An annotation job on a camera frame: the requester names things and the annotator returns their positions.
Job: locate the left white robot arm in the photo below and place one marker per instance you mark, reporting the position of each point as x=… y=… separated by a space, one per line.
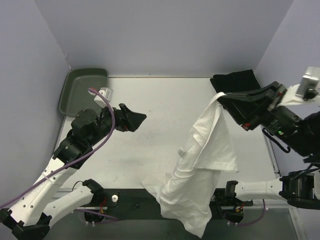
x=32 y=214

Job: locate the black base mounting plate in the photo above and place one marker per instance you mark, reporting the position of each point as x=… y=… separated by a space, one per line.
x=138 y=204

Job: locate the folded black t-shirt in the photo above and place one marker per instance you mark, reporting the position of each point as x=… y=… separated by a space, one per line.
x=239 y=81

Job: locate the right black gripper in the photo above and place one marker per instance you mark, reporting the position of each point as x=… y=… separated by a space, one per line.
x=266 y=106

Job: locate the dark green plastic tray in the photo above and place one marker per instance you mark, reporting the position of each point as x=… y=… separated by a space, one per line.
x=75 y=96

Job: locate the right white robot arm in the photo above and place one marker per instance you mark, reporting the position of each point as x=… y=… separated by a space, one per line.
x=300 y=189

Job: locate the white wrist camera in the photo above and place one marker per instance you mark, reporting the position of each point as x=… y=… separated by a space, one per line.
x=107 y=93
x=308 y=83

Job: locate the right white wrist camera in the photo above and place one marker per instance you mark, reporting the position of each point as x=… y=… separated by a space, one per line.
x=308 y=83

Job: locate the white t-shirt with robot print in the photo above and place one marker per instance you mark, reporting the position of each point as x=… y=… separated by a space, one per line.
x=185 y=193

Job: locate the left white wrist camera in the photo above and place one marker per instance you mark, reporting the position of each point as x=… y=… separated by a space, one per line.
x=107 y=93

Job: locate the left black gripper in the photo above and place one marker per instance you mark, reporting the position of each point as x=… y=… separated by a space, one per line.
x=122 y=119

